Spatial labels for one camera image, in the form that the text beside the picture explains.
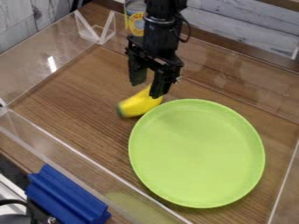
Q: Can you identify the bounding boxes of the yellow labelled tin can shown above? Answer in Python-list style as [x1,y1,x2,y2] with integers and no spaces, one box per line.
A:
[124,0,145,37]

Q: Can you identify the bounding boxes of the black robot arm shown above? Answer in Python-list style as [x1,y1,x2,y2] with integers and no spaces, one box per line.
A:
[125,0,191,99]

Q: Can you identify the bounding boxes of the black cable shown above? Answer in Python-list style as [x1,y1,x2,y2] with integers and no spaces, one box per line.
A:
[0,199,31,224]

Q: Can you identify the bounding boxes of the blue plastic clamp block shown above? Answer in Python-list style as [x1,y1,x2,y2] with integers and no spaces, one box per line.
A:
[25,164,111,224]

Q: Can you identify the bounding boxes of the clear acrylic corner bracket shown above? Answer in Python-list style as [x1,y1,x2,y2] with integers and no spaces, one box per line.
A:
[73,10,116,46]

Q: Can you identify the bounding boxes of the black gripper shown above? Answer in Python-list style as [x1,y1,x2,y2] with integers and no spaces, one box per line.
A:
[125,17,183,99]

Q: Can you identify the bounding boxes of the yellow toy banana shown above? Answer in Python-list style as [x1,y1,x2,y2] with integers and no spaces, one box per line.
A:
[116,86,164,118]

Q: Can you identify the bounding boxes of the clear acrylic front barrier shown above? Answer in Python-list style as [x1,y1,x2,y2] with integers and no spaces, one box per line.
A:
[0,106,192,224]

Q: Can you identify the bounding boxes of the green round plate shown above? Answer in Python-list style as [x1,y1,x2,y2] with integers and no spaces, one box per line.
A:
[128,99,265,208]

